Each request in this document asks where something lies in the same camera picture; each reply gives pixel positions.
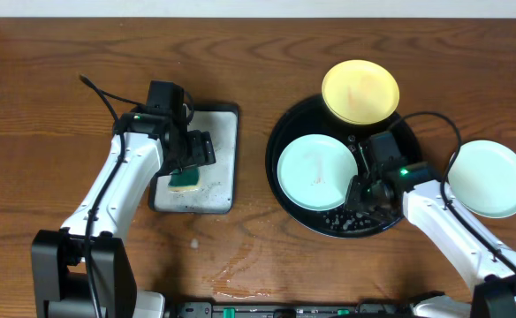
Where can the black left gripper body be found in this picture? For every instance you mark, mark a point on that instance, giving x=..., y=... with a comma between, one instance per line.
x=192, y=163

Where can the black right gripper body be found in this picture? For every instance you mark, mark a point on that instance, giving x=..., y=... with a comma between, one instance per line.
x=360, y=195

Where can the green yellow sponge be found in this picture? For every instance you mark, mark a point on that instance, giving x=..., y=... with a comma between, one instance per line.
x=184, y=180

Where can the mint plate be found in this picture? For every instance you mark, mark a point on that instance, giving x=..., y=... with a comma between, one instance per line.
x=314, y=172
x=483, y=178

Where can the yellow plate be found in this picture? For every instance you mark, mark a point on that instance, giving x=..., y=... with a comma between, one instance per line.
x=360, y=92

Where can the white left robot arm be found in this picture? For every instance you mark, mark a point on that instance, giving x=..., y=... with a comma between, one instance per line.
x=82, y=269

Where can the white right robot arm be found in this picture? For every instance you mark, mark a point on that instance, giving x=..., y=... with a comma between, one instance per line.
x=485, y=263

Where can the black rectangular soap tray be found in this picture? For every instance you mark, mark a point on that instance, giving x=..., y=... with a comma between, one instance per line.
x=214, y=193

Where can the round black tray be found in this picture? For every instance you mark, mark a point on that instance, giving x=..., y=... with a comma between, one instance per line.
x=311, y=116

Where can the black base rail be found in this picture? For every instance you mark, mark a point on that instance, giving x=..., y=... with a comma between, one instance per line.
x=209, y=310

